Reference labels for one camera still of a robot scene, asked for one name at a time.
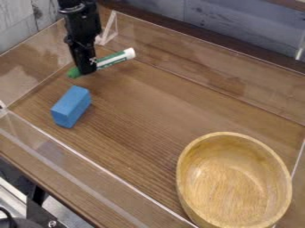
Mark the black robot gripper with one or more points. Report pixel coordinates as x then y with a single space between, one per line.
84 27

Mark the green Expo marker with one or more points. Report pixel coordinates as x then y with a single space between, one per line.
108 61

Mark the black metal table bracket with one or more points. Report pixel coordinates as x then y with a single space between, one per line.
38 214

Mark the blue foam block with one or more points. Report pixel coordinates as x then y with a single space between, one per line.
72 106

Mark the brown wooden bowl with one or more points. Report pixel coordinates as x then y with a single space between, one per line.
234 182

